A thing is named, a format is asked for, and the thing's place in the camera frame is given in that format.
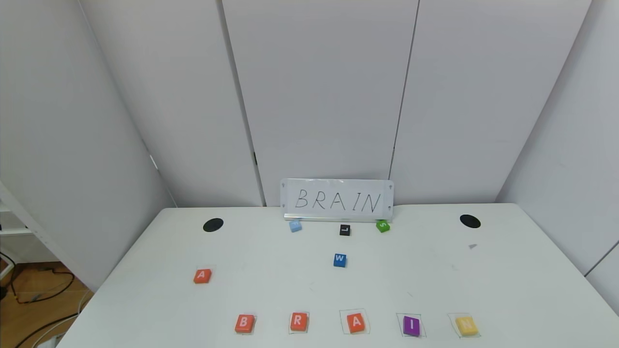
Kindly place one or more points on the orange letter A block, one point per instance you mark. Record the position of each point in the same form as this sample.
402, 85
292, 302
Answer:
356, 323
202, 276

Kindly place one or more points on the orange letter R block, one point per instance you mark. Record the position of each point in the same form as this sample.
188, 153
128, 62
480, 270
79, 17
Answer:
299, 322

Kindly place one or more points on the yellow letter N block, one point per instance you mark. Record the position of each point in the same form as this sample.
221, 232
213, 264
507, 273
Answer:
466, 326

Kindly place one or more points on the light blue letter F block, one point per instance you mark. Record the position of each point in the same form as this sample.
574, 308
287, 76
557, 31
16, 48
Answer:
295, 225

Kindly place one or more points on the black letter L block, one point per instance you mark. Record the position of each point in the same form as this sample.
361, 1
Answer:
345, 230

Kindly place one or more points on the green letter S block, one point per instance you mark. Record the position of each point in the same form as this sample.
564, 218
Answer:
383, 225

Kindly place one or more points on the blue letter W block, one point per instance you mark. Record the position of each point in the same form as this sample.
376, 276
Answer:
339, 260

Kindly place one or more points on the black round table grommet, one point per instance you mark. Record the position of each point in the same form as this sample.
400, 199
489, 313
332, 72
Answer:
470, 221
213, 224

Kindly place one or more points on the orange letter B block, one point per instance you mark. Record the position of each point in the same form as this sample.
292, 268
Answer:
244, 324

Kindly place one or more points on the purple letter I block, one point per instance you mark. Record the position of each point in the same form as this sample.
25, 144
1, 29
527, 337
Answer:
411, 326

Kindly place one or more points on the white shelf frame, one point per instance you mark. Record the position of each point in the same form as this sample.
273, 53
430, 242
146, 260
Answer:
19, 217

